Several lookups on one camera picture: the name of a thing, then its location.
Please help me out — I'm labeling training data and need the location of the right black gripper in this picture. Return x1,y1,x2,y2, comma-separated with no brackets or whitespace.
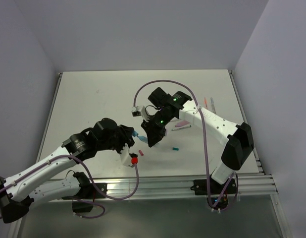
141,110,174,147

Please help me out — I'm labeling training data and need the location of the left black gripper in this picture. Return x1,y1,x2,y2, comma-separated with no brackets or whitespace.
97,124,134,155

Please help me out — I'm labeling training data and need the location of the light blue highlighter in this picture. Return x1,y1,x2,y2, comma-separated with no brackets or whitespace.
132,131,161,148

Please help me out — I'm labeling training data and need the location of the grey blue-tip pen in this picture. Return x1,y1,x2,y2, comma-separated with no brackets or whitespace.
210,97,216,114

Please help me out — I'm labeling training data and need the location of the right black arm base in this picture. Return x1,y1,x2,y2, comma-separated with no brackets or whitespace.
190,178,237,195

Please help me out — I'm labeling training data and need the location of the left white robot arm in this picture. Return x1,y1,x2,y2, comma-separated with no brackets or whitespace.
0,118,138,224

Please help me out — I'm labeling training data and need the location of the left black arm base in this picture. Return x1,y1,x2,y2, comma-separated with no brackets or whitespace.
72,183,107,213

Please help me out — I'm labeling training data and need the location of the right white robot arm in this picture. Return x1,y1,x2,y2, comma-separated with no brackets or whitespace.
132,87,255,193

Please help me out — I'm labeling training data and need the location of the teal thin pen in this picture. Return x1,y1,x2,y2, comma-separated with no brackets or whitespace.
171,125,192,131

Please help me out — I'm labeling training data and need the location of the pink highlighter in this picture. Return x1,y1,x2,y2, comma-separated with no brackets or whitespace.
175,121,189,127

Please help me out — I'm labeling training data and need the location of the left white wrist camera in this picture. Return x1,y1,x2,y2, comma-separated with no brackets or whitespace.
120,144,138,167

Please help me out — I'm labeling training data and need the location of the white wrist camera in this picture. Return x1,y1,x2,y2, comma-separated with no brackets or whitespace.
131,106,150,121
120,144,138,167

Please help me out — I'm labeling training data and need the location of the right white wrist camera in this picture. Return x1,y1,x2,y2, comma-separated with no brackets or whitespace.
131,106,150,121

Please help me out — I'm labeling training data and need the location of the aluminium rail frame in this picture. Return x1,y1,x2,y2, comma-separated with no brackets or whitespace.
8,69,292,238

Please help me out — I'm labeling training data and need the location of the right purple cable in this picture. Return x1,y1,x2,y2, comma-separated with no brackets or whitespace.
134,79,239,212

